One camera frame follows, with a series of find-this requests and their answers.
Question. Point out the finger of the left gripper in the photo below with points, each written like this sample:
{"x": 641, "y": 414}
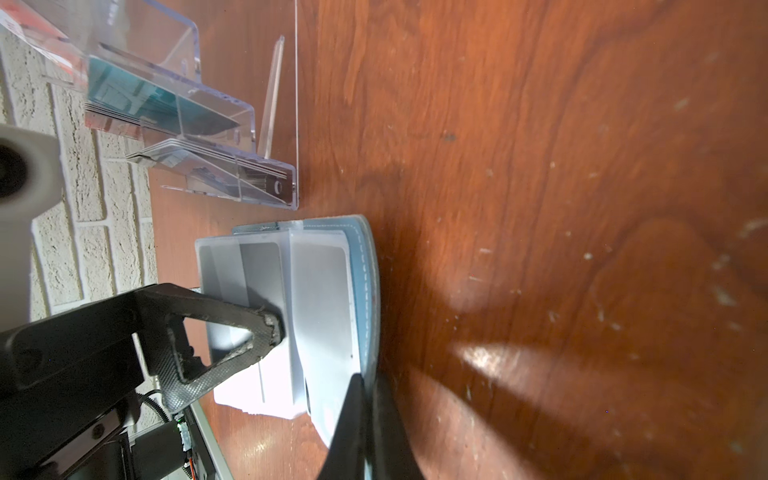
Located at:
{"x": 193, "y": 342}

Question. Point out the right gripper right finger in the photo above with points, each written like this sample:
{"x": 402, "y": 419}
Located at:
{"x": 390, "y": 452}

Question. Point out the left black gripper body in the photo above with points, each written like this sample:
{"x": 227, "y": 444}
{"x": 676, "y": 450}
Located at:
{"x": 68, "y": 387}

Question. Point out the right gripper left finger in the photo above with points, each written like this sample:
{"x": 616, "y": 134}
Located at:
{"x": 347, "y": 452}

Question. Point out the grey card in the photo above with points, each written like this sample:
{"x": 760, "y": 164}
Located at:
{"x": 248, "y": 274}

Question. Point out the blue leather card holder wallet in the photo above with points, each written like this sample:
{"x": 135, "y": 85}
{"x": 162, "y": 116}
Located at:
{"x": 331, "y": 322}

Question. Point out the clear acrylic card organizer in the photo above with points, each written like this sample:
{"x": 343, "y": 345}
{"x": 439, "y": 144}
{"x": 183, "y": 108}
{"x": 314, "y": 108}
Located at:
{"x": 252, "y": 81}

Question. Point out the teal blue cards stack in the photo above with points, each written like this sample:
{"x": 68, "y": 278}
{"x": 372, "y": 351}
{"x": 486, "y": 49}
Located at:
{"x": 123, "y": 95}

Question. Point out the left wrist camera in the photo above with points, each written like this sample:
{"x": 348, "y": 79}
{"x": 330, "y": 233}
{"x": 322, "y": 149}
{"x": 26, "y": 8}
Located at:
{"x": 31, "y": 184}

